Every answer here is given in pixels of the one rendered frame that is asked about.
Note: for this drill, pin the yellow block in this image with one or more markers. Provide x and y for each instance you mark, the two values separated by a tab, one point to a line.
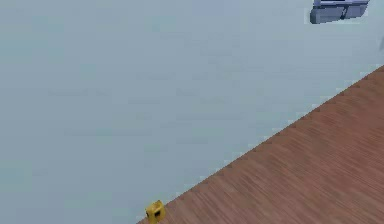
155	211

